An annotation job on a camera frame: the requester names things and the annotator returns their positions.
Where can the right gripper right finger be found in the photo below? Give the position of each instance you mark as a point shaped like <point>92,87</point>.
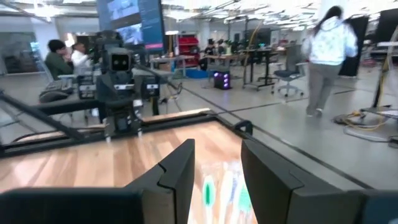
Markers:
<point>273,193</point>

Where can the large blue screen monitor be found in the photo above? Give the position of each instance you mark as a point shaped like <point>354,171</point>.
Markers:
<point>130,18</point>

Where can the red storage bins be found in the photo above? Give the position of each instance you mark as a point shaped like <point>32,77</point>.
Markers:
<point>188,49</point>

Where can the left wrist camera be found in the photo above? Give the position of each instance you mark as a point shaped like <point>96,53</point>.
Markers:
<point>119,60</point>

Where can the black computer with lights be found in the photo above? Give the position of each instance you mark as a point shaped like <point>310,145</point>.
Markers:
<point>222,80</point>

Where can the black equipment stand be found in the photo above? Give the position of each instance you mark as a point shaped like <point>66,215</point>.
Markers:
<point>381,77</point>

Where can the blue storage bin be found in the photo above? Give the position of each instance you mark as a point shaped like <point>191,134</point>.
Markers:
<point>196,73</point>

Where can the person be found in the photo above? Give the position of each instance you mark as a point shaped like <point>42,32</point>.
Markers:
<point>329,56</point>
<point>81,59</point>
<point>57,62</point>

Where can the black standing desk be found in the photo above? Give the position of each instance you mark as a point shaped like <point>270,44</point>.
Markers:
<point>258,53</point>

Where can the grey office chair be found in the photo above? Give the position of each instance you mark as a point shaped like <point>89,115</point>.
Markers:
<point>289,71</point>

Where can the small black frame hook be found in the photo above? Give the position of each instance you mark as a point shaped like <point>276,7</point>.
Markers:
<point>244,127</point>

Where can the black aluminium table frame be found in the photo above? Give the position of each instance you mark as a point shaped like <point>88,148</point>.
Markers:
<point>174,123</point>

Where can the black partition panel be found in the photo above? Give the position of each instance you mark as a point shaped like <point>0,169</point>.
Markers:
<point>363,37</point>

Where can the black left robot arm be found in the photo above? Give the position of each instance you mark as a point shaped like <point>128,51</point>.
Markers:
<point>122,121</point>

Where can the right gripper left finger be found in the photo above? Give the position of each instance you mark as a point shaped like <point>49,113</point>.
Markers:
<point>177,186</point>

